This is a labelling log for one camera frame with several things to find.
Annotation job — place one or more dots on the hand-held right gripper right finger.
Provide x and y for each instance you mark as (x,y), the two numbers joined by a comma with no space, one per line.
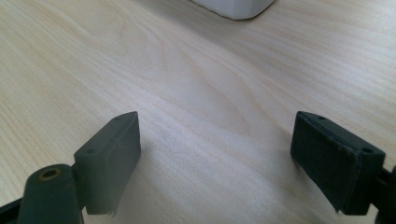
(333,161)

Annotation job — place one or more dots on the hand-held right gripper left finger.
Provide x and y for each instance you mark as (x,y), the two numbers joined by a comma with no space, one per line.
(109,161)

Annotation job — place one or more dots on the white plastic container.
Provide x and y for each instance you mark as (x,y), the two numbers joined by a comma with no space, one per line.
(233,7)

